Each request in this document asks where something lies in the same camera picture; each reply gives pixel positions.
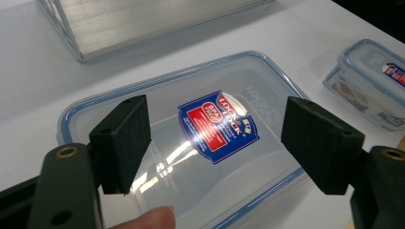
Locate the white wire rack shelf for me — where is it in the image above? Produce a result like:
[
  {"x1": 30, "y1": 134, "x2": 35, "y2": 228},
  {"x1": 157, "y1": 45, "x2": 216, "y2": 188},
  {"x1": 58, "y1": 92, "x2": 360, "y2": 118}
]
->
[{"x1": 37, "y1": 0, "x2": 275, "y2": 63}]

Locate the deep clear plastic food container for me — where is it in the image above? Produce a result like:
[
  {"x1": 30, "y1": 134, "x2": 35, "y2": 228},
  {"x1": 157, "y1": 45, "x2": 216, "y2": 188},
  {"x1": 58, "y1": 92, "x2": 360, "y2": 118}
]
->
[{"x1": 323, "y1": 38, "x2": 405, "y2": 132}]

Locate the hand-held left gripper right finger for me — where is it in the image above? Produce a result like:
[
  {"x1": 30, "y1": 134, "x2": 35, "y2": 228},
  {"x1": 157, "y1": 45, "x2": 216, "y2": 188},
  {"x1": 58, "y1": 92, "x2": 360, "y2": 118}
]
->
[{"x1": 280, "y1": 96, "x2": 405, "y2": 229}]

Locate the shallow clear plastic food container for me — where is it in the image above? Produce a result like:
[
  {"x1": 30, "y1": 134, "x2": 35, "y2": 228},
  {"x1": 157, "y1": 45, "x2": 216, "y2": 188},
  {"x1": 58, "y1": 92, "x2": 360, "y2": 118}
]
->
[{"x1": 56, "y1": 51, "x2": 311, "y2": 229}]

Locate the white table mat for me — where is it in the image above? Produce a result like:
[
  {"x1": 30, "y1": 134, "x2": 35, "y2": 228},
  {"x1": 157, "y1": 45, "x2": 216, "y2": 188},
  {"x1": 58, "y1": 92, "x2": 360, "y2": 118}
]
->
[{"x1": 0, "y1": 0, "x2": 405, "y2": 229}]

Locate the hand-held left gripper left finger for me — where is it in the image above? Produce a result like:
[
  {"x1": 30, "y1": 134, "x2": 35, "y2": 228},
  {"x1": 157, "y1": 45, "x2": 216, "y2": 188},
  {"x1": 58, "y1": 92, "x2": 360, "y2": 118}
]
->
[{"x1": 27, "y1": 94, "x2": 152, "y2": 229}]

